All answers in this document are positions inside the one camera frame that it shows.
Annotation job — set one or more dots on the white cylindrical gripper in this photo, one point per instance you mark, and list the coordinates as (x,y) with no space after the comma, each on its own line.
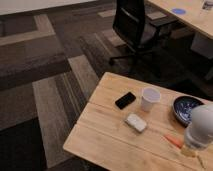
(197,138)

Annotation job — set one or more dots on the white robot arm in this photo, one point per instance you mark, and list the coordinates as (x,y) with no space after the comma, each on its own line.
(202,116)

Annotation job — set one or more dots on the orange pepper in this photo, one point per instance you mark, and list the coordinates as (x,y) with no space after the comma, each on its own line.
(178,143)

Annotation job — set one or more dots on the blue ceramic bowl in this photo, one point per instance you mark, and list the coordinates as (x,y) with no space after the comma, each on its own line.
(182,107)

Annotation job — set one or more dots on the white rectangular box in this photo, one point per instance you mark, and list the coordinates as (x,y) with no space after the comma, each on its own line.
(136,122)

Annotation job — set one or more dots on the white paper cup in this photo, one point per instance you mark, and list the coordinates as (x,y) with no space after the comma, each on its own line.
(150,96)

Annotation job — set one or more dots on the black smartphone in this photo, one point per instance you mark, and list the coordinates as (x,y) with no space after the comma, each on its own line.
(125,100)

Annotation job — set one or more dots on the blue round coaster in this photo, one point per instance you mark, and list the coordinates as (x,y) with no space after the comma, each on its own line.
(178,11)

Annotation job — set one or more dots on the black office chair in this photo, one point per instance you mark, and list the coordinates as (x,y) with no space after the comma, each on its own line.
(140,35)

